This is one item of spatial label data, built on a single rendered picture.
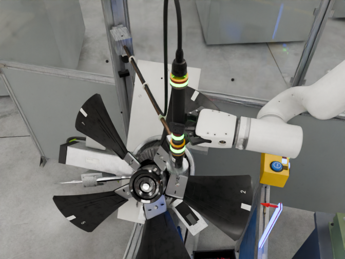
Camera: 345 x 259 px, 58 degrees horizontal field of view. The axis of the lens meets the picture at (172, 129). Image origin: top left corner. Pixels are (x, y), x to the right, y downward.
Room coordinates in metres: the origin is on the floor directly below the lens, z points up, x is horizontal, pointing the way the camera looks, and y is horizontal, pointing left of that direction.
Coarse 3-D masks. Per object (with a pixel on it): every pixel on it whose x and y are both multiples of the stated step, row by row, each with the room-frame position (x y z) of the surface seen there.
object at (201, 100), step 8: (192, 88) 0.79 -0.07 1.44; (200, 96) 0.76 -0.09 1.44; (192, 104) 0.75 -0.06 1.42; (200, 104) 0.73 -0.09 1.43; (208, 104) 0.72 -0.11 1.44; (168, 112) 0.78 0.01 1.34; (168, 120) 0.76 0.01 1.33; (184, 136) 0.67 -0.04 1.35; (160, 144) 0.70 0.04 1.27; (168, 152) 0.64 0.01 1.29
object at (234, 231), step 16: (192, 176) 0.62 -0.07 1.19; (208, 176) 0.62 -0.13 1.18; (224, 176) 0.62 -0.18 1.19; (240, 176) 0.62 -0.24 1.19; (192, 192) 0.56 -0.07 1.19; (208, 192) 0.56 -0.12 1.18; (224, 192) 0.56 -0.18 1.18; (192, 208) 0.50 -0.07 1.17; (208, 208) 0.50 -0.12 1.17; (224, 208) 0.51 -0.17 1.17; (240, 208) 0.51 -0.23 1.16; (224, 224) 0.46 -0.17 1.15; (240, 224) 0.46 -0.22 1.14
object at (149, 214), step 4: (160, 200) 0.56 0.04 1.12; (164, 200) 0.57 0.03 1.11; (144, 204) 0.53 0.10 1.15; (148, 204) 0.54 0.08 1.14; (152, 204) 0.54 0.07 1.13; (156, 204) 0.55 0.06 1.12; (160, 204) 0.55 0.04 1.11; (164, 204) 0.56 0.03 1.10; (148, 208) 0.53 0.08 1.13; (152, 208) 0.53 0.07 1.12; (160, 208) 0.54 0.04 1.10; (164, 208) 0.55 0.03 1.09; (148, 212) 0.52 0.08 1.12; (152, 212) 0.52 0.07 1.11; (156, 212) 0.53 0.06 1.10; (160, 212) 0.53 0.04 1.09; (148, 216) 0.51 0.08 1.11; (152, 216) 0.51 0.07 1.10
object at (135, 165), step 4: (128, 156) 0.66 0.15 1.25; (132, 156) 0.65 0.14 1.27; (124, 160) 0.68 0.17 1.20; (128, 160) 0.67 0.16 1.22; (136, 160) 0.64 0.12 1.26; (128, 164) 0.67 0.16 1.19; (132, 164) 0.65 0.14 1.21; (136, 164) 0.64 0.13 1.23; (132, 168) 0.66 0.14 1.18; (136, 168) 0.64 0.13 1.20
